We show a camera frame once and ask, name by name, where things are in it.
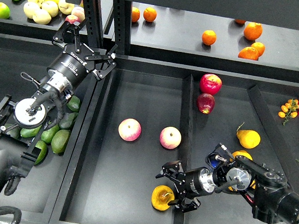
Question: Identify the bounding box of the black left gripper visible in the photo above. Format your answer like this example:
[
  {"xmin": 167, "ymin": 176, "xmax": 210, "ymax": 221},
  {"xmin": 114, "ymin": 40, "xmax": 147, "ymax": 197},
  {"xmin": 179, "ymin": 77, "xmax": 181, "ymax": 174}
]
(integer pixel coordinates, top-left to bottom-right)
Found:
[{"xmin": 47, "ymin": 19, "xmax": 118, "ymax": 90}]

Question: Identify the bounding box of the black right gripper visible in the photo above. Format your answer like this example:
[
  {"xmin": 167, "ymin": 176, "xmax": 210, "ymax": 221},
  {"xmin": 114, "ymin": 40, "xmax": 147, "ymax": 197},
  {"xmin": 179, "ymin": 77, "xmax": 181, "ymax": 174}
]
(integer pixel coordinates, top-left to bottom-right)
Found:
[{"xmin": 155, "ymin": 161, "xmax": 216, "ymax": 213}]

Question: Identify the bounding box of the bright red apple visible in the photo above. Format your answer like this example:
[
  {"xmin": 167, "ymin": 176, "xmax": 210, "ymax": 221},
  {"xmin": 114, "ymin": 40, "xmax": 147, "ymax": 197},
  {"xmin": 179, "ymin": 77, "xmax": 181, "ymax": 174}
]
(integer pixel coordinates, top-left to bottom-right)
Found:
[{"xmin": 199, "ymin": 73, "xmax": 222, "ymax": 96}]

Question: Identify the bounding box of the black tray divider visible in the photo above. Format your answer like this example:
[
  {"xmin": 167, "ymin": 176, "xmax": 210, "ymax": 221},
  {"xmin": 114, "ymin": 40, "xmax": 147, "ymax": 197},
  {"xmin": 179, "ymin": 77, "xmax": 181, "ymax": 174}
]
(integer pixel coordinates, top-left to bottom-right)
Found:
[{"xmin": 173, "ymin": 75, "xmax": 194, "ymax": 224}]

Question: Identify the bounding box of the orange on shelf centre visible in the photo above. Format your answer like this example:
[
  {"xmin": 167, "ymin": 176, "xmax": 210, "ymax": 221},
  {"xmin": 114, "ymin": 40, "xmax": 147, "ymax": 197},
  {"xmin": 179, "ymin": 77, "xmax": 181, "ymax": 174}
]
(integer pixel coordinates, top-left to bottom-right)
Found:
[{"xmin": 201, "ymin": 30, "xmax": 217, "ymax": 46}]

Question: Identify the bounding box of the pink apple left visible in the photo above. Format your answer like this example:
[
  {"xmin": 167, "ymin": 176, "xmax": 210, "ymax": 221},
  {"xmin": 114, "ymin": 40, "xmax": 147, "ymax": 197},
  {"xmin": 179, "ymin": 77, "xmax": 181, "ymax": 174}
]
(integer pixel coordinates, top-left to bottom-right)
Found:
[{"xmin": 118, "ymin": 118, "xmax": 141, "ymax": 141}]

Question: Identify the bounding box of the dark red apple on shelf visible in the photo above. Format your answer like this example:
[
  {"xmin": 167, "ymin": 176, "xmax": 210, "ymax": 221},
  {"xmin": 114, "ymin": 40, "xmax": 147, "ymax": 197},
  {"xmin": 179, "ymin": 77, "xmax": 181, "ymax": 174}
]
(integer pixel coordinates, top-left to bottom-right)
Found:
[{"xmin": 65, "ymin": 14, "xmax": 81, "ymax": 25}]

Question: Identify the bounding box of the cherry tomato bunch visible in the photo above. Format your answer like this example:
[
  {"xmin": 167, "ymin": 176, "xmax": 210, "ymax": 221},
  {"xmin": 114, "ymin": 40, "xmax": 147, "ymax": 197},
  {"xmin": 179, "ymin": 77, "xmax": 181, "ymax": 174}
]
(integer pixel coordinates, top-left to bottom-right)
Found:
[{"xmin": 278, "ymin": 99, "xmax": 299, "ymax": 125}]

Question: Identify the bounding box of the pale yellow pear pile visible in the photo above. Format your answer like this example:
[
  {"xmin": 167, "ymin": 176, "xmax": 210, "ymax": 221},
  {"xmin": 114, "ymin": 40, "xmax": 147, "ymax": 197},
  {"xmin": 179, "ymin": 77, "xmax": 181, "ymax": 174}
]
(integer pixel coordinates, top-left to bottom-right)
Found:
[{"xmin": 23, "ymin": 0, "xmax": 85, "ymax": 25}]

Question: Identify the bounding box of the pink apple right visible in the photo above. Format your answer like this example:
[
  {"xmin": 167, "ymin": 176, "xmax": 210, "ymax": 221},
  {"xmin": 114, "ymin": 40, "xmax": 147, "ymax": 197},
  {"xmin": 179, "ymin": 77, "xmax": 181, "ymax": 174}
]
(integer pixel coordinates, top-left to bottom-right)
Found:
[{"xmin": 159, "ymin": 126, "xmax": 181, "ymax": 150}]

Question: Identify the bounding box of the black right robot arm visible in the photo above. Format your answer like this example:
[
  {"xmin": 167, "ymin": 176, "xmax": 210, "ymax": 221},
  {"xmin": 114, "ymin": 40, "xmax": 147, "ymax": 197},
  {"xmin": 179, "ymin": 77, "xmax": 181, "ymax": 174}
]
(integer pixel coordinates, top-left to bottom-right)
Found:
[{"xmin": 156, "ymin": 143, "xmax": 299, "ymax": 224}]

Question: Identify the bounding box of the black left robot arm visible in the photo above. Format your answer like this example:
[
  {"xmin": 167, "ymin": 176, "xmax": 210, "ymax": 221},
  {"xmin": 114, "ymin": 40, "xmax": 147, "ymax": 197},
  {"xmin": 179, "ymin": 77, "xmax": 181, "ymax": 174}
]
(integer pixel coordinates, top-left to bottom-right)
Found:
[{"xmin": 0, "ymin": 19, "xmax": 116, "ymax": 224}]

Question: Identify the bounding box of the orange behind post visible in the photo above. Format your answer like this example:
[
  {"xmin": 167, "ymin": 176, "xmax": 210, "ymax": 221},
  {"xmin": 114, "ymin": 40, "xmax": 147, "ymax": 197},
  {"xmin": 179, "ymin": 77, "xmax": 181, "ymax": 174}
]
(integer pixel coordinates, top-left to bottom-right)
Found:
[{"xmin": 131, "ymin": 6, "xmax": 140, "ymax": 23}]

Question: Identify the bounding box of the pink apple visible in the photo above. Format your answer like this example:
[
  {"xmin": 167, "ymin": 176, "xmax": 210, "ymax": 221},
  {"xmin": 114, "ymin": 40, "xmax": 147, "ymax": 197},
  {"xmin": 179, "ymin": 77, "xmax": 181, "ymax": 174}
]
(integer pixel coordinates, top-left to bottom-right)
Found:
[
  {"xmin": 118, "ymin": 118, "xmax": 141, "ymax": 141},
  {"xmin": 159, "ymin": 126, "xmax": 181, "ymax": 150}
]

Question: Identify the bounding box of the yellow pear stem up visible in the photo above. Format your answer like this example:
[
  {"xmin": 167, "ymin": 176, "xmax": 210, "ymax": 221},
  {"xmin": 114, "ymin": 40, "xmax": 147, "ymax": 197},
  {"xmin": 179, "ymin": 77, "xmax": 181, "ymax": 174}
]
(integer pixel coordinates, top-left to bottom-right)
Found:
[{"xmin": 151, "ymin": 185, "xmax": 175, "ymax": 211}]

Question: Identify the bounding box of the black shelf post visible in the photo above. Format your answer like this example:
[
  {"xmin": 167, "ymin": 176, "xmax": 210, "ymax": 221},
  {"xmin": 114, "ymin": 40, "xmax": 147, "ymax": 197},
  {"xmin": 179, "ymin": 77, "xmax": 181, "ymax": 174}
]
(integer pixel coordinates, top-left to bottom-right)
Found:
[{"xmin": 83, "ymin": 0, "xmax": 132, "ymax": 55}]

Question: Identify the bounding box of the green avocado pile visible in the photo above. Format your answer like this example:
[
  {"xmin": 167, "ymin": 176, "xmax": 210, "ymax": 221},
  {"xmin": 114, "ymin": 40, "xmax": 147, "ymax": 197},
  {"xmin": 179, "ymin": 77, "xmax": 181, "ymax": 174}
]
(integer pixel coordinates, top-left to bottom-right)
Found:
[{"xmin": 14, "ymin": 95, "xmax": 81, "ymax": 155}]

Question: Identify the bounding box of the orange right lower pair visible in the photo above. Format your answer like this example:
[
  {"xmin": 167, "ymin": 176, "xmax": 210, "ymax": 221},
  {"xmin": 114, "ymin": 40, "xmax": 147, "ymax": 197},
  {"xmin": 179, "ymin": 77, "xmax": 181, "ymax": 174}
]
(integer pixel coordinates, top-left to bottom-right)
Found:
[{"xmin": 238, "ymin": 42, "xmax": 265, "ymax": 60}]

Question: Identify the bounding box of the large orange right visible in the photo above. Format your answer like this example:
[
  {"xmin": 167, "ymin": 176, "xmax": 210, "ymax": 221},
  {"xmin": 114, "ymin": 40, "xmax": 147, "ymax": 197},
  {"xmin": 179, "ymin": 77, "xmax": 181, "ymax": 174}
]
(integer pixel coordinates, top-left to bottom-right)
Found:
[{"xmin": 243, "ymin": 22, "xmax": 263, "ymax": 41}]

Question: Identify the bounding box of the green apple on shelf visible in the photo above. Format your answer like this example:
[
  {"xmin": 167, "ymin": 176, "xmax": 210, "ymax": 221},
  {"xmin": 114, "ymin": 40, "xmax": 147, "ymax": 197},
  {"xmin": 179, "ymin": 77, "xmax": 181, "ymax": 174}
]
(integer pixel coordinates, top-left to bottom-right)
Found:
[{"xmin": 0, "ymin": 2, "xmax": 10, "ymax": 19}]

